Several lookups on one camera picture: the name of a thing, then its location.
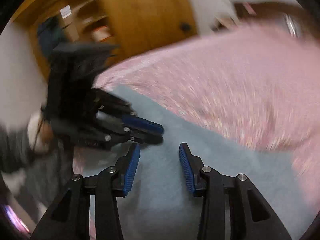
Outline grey fleece pants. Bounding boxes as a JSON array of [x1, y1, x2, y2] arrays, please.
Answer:
[[80, 84, 316, 240]]

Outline dark clothes hanging in wardrobe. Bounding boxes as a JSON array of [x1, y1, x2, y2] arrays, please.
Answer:
[[37, 16, 68, 58]]

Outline white orange box on shelf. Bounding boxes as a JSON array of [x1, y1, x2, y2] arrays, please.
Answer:
[[90, 25, 113, 42]]

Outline black pouch on wardrobe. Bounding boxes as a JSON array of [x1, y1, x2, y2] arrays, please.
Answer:
[[179, 22, 192, 33]]

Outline wooden wardrobe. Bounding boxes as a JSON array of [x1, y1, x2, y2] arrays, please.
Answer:
[[11, 0, 198, 77]]

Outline pink floral bedspread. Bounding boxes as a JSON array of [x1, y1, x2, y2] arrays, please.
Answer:
[[94, 23, 319, 207]]

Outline dark wooden headboard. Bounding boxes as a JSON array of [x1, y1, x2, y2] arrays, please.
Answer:
[[212, 0, 320, 40]]

